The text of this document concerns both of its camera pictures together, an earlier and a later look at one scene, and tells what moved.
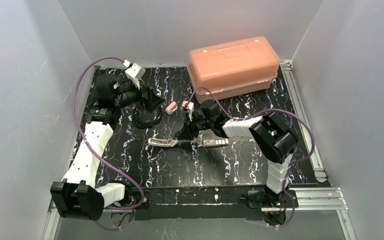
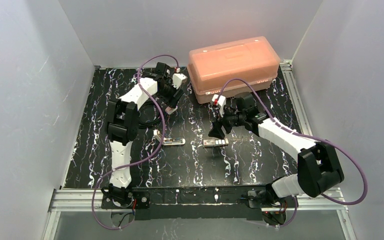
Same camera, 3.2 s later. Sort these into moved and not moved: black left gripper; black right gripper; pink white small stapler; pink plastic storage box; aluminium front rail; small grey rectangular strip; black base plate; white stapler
Moved: white stapler; black right gripper; black left gripper
Not moved: aluminium front rail; black base plate; pink white small stapler; small grey rectangular strip; pink plastic storage box
